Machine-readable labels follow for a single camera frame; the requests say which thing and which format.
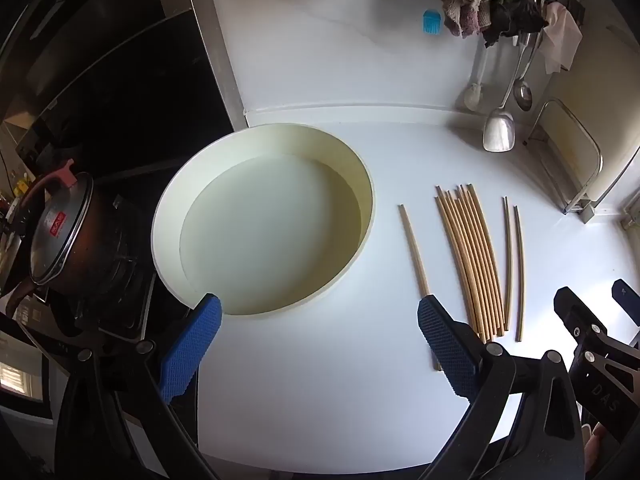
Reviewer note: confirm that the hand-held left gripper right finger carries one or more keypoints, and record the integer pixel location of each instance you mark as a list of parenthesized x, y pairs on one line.
[(447, 345)]

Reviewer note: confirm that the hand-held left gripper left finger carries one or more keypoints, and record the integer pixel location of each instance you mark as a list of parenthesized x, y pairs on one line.
[(190, 345)]

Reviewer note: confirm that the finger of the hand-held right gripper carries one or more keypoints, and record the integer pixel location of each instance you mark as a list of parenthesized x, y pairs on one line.
[(627, 295), (575, 310)]

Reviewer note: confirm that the curved wooden chopstick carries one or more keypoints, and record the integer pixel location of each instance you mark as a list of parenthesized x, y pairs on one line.
[(523, 275)]

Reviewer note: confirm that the round cream basin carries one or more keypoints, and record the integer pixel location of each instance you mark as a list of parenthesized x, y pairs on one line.
[(270, 230)]

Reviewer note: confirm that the person's right hand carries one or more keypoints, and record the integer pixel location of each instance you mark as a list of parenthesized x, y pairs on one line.
[(595, 447)]

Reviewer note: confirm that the metal spatula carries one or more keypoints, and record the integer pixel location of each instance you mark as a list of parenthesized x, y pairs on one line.
[(498, 130)]

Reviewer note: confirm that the metal ladle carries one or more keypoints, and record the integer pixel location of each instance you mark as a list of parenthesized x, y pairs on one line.
[(523, 95)]

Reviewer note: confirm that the white spoon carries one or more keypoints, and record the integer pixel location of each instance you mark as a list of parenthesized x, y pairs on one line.
[(472, 97)]

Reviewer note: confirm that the white cloth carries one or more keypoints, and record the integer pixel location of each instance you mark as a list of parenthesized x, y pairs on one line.
[(562, 40)]

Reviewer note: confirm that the black cloth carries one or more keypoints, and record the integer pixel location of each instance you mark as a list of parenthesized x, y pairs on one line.
[(515, 20)]

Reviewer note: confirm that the purple rag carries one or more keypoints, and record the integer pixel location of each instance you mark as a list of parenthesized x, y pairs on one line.
[(472, 22)]

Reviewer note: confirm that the blue silicone brush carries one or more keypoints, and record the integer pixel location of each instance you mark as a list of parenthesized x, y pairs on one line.
[(432, 24)]

